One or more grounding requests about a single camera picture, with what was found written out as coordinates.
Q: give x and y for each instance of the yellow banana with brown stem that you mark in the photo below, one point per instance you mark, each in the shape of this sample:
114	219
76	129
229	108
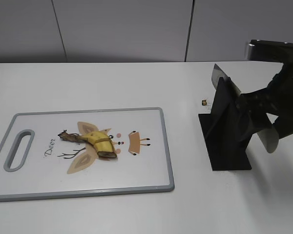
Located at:
100	141

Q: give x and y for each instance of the black knife stand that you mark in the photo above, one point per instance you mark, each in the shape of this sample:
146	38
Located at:
220	131

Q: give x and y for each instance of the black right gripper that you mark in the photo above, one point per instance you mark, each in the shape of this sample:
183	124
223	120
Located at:
275	99

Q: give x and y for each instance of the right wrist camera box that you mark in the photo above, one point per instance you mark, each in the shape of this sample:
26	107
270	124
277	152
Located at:
269	51

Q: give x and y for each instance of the white-handled kitchen knife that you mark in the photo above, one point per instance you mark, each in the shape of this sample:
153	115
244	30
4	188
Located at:
269	137

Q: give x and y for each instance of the white grey-rimmed cutting board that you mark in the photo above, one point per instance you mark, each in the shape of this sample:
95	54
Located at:
36	164

